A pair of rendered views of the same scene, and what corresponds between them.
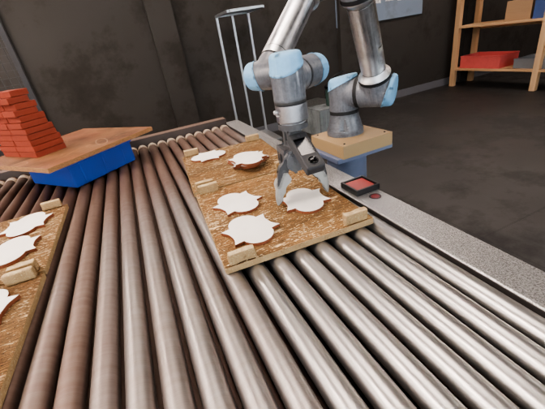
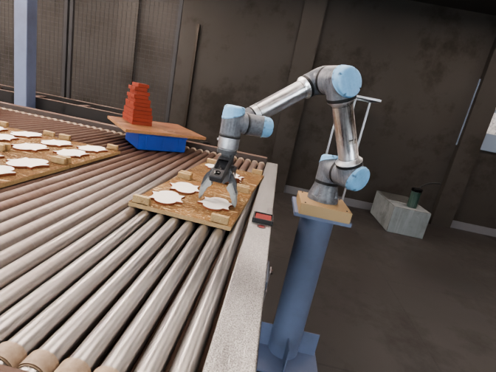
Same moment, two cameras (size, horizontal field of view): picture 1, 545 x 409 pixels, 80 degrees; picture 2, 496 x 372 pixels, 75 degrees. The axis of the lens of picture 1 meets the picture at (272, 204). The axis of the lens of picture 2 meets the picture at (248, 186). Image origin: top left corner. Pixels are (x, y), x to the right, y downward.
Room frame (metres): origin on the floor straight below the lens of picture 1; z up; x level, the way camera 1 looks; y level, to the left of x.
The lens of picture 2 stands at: (-0.23, -0.61, 1.33)
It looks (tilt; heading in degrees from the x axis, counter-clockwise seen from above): 15 degrees down; 23
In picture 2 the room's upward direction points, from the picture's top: 11 degrees clockwise
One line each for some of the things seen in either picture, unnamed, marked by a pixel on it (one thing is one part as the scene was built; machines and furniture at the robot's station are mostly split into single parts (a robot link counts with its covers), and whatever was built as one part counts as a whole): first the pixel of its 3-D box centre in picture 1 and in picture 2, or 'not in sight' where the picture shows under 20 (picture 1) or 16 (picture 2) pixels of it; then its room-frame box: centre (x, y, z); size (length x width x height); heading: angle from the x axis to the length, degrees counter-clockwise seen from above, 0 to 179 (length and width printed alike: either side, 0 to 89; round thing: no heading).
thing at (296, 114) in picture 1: (290, 113); (227, 143); (0.77, -0.08, 1.16); 0.08 x 0.08 x 0.05
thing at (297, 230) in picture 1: (271, 206); (198, 198); (0.77, 0.00, 0.93); 0.41 x 0.35 x 0.02; 16
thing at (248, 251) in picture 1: (242, 254); (142, 199); (0.55, 0.08, 0.95); 0.06 x 0.02 x 0.03; 106
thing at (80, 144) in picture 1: (70, 146); (155, 127); (1.45, 0.83, 1.03); 0.50 x 0.50 x 0.02; 59
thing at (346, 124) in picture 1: (344, 121); (324, 190); (1.34, -0.36, 0.97); 0.15 x 0.15 x 0.10
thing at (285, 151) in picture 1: (294, 145); (224, 164); (0.78, -0.08, 1.08); 0.09 x 0.08 x 0.12; 12
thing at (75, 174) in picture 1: (82, 161); (155, 138); (1.41, 0.78, 0.97); 0.31 x 0.31 x 0.10; 59
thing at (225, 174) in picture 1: (233, 162); (224, 176); (1.18, 0.12, 0.93); 0.41 x 0.35 x 0.02; 15
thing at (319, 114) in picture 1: (323, 101); (407, 201); (4.74, -0.95, 0.37); 0.80 x 0.62 x 0.74; 20
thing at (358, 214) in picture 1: (355, 216); (220, 218); (0.62, -0.18, 0.95); 0.06 x 0.02 x 0.03; 106
